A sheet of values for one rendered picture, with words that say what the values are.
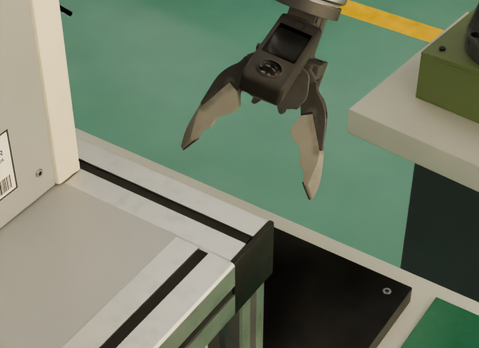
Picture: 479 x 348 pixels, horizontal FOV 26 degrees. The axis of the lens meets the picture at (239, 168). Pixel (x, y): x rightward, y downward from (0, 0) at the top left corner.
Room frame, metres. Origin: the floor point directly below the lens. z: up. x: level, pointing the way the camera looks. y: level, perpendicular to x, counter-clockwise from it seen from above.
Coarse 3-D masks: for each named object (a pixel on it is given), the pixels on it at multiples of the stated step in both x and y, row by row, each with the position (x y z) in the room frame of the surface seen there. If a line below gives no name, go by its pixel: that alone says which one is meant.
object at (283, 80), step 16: (288, 16) 0.93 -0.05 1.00; (272, 32) 0.90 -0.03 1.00; (288, 32) 0.90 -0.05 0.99; (304, 32) 0.91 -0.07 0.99; (320, 32) 0.91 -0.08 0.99; (272, 48) 0.87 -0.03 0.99; (288, 48) 0.88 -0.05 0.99; (304, 48) 0.88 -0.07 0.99; (256, 64) 0.85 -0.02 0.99; (272, 64) 0.84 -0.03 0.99; (288, 64) 0.85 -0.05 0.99; (304, 64) 0.88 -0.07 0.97; (240, 80) 0.83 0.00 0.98; (256, 80) 0.83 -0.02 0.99; (272, 80) 0.83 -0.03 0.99; (288, 80) 0.83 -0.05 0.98; (256, 96) 0.83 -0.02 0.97; (272, 96) 0.82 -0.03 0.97
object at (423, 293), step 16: (96, 144) 1.03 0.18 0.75; (112, 144) 1.03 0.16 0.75; (144, 160) 1.00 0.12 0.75; (176, 176) 0.97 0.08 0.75; (208, 192) 0.94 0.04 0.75; (240, 208) 0.91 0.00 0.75; (256, 208) 0.91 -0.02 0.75; (288, 224) 0.88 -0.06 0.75; (320, 240) 0.86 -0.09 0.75; (352, 256) 0.83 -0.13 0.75; (368, 256) 0.83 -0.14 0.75; (384, 272) 0.80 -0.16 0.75; (400, 272) 0.80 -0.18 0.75; (416, 288) 0.78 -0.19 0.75; (432, 288) 0.78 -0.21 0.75; (416, 304) 0.76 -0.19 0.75; (464, 304) 0.76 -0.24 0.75; (400, 320) 0.73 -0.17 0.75; (416, 320) 0.73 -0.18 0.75; (400, 336) 0.71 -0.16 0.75
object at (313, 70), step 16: (288, 0) 0.93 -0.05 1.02; (304, 0) 0.92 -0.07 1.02; (304, 16) 0.93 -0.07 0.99; (320, 16) 0.91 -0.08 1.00; (336, 16) 0.93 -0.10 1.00; (320, 64) 0.92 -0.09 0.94; (304, 80) 0.88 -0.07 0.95; (320, 80) 0.95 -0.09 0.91; (288, 96) 0.88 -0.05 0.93; (304, 96) 0.88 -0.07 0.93
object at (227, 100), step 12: (228, 84) 0.90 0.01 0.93; (216, 96) 0.90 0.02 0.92; (228, 96) 0.89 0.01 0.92; (240, 96) 0.91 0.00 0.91; (204, 108) 0.89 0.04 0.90; (216, 108) 0.89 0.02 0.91; (228, 108) 0.89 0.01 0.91; (192, 120) 0.89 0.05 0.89; (204, 120) 0.89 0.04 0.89; (216, 120) 0.90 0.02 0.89; (192, 132) 0.88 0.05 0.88
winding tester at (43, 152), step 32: (0, 0) 0.50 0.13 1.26; (32, 0) 0.52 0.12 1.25; (0, 32) 0.50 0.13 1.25; (32, 32) 0.52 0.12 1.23; (0, 64) 0.49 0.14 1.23; (32, 64) 0.51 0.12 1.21; (64, 64) 0.53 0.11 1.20; (0, 96) 0.49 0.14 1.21; (32, 96) 0.51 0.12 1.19; (64, 96) 0.53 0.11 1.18; (0, 128) 0.49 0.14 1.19; (32, 128) 0.51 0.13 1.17; (64, 128) 0.53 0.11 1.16; (0, 160) 0.48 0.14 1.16; (32, 160) 0.50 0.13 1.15; (64, 160) 0.52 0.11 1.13; (0, 192) 0.48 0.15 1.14; (32, 192) 0.50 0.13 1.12; (0, 224) 0.48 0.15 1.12
